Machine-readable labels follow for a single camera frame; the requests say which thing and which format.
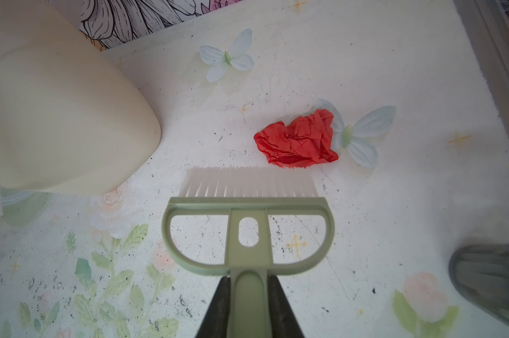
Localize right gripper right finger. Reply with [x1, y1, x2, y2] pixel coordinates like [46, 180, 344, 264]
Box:
[268, 275, 304, 338]

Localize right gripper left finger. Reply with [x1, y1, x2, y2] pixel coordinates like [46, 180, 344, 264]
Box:
[195, 277, 231, 338]

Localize green hand brush white bristles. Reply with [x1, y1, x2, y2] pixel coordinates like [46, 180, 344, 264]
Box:
[161, 167, 335, 337]

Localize red paper scrap back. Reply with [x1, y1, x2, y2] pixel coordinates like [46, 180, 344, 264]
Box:
[254, 109, 339, 168]

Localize grey transparent plastic cup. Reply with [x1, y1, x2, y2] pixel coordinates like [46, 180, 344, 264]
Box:
[449, 244, 509, 326]

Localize white fabric butterfly front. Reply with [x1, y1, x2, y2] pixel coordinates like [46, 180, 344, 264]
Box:
[316, 99, 397, 169]

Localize white fabric butterfly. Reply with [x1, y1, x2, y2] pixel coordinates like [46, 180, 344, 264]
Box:
[316, 99, 397, 169]
[199, 28, 254, 83]

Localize clear glass bowl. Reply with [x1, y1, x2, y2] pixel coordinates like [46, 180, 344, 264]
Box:
[1, 189, 54, 228]

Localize cream bin with plastic bag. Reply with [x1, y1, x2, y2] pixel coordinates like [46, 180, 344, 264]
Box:
[0, 1, 161, 215]

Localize white fabric butterfly back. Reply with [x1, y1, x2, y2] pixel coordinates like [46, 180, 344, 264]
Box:
[199, 28, 254, 83]

